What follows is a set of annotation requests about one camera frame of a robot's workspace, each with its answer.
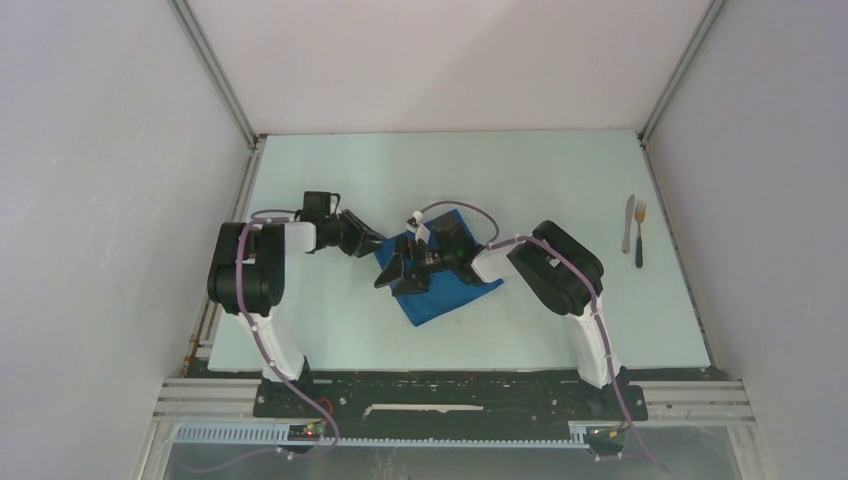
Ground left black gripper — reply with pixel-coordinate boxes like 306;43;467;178
322;210;384;259

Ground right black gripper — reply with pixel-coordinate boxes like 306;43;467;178
374;235;456;298

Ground blue cloth napkin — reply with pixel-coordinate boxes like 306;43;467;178
375;209;503;327

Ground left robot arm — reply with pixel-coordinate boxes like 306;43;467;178
207;191;387;417

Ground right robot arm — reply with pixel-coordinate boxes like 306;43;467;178
374;219;622;418

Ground silver knife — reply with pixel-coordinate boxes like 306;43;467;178
621;195;636;254

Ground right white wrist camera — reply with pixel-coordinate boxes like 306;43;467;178
405;210;431;245

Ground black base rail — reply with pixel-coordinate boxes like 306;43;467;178
253;369;648;440

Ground white cable duct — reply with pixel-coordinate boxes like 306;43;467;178
173;423;588;449

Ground left aluminium frame post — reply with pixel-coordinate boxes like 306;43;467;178
168;0;261;362

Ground aluminium frame post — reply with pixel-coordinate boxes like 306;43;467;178
638;0;730;148
168;0;261;362

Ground gold fork dark handle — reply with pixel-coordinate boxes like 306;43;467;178
634;200;647;268

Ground right aluminium frame post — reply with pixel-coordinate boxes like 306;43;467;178
638;0;730;148

